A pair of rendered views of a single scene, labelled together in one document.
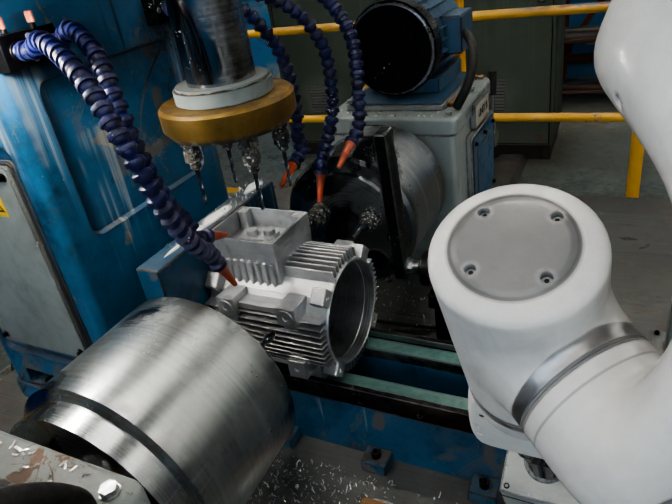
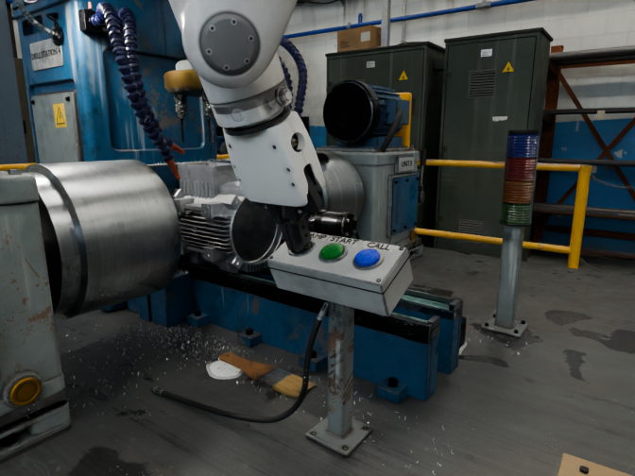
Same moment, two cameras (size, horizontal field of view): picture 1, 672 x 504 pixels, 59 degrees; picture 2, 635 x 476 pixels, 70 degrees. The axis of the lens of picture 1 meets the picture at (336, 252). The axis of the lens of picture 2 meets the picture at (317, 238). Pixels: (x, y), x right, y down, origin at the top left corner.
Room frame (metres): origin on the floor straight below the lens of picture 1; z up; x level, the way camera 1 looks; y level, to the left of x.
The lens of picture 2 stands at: (-0.20, -0.24, 1.21)
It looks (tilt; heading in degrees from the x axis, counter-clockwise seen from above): 13 degrees down; 6
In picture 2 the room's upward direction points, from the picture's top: straight up
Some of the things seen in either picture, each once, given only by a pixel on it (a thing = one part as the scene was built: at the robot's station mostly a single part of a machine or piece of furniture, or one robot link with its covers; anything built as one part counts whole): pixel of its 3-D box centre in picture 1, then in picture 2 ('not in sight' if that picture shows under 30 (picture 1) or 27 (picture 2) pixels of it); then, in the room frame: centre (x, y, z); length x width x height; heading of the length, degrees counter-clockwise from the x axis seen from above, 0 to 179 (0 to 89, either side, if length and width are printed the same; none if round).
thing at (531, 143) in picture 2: not in sight; (522, 145); (0.76, -0.54, 1.19); 0.06 x 0.06 x 0.04
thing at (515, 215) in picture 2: not in sight; (515, 212); (0.76, -0.54, 1.05); 0.06 x 0.06 x 0.04
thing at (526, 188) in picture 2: not in sight; (518, 191); (0.76, -0.54, 1.10); 0.06 x 0.06 x 0.04
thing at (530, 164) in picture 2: not in sight; (520, 168); (0.76, -0.54, 1.14); 0.06 x 0.06 x 0.04
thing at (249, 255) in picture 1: (260, 245); (213, 179); (0.79, 0.11, 1.11); 0.12 x 0.11 x 0.07; 59
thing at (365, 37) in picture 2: not in sight; (362, 42); (4.43, -0.15, 2.07); 0.40 x 0.30 x 0.21; 53
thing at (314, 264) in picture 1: (294, 300); (227, 223); (0.77, 0.07, 1.01); 0.20 x 0.19 x 0.19; 59
